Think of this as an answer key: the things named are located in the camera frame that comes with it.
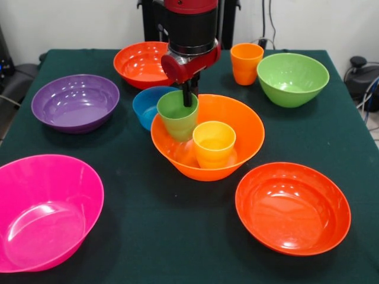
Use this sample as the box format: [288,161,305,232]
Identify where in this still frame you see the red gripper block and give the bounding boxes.
[160,40,223,108]

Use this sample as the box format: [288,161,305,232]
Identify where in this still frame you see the green plastic cup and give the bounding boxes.
[156,90,199,142]

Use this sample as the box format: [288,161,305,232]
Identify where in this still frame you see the yellow plastic cup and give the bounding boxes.
[192,121,237,169]

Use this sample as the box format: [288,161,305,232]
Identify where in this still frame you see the orange plastic bowl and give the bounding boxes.
[150,94,266,182]

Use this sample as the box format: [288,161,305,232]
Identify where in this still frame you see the black computer tower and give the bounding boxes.
[0,23,15,86]

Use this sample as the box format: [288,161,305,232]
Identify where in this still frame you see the blue plastic bowl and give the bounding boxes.
[132,86,180,131]

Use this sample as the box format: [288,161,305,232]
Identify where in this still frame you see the red plastic bowl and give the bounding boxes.
[235,162,352,256]
[113,41,178,91]

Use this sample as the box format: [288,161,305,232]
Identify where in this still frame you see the orange plastic cup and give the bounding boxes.
[230,43,265,86]

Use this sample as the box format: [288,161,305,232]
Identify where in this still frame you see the green plastic bowl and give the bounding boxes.
[256,53,330,108]

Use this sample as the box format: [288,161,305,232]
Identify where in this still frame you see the dark green table cloth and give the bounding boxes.
[0,49,379,284]

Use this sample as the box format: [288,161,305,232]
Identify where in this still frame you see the purple plastic bowl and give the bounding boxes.
[31,74,120,134]

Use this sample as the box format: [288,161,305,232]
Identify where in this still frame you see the pink plastic bowl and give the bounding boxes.
[0,154,105,273]

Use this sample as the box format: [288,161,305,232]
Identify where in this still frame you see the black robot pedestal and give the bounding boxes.
[137,0,241,50]

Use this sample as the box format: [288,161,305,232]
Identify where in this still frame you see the black hanging cable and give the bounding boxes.
[257,0,278,50]

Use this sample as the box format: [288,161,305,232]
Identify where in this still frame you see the blue cable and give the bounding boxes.
[362,75,379,113]

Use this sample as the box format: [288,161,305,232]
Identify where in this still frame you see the grey cable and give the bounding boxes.
[0,93,22,108]

